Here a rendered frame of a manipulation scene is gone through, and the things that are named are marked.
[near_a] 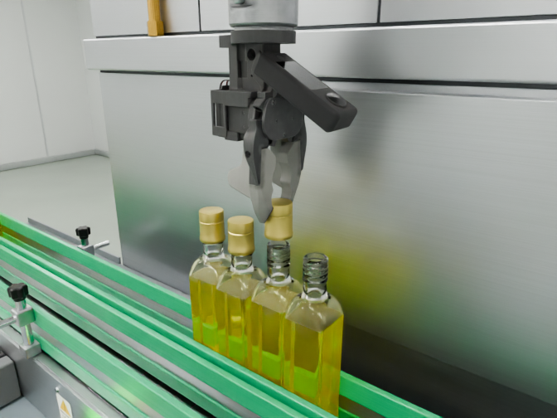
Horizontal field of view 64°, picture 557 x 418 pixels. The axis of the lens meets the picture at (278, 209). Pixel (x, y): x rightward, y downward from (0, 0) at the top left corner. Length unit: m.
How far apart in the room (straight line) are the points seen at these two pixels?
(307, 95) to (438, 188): 0.20
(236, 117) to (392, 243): 0.26
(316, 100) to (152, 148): 0.54
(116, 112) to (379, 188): 0.62
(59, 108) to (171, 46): 6.05
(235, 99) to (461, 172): 0.27
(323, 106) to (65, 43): 6.53
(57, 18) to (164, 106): 6.04
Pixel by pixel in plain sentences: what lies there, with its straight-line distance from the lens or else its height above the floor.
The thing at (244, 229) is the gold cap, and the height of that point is 1.15.
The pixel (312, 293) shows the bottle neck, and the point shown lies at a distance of 0.52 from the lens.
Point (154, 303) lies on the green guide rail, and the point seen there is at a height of 0.93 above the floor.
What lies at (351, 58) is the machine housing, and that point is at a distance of 0.60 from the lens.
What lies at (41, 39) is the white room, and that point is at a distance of 6.77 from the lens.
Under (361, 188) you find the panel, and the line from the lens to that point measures 0.60.
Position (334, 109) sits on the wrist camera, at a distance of 0.45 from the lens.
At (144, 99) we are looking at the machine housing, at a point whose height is 1.28.
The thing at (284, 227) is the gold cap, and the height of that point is 1.17.
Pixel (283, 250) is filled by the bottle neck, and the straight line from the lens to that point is 0.54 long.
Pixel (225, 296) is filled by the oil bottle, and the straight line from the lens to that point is 0.61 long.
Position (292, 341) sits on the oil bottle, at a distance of 0.56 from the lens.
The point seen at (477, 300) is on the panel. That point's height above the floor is 1.08.
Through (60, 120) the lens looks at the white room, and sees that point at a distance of 6.85.
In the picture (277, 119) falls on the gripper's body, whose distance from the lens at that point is 0.49.
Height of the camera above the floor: 1.36
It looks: 19 degrees down
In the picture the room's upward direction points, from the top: straight up
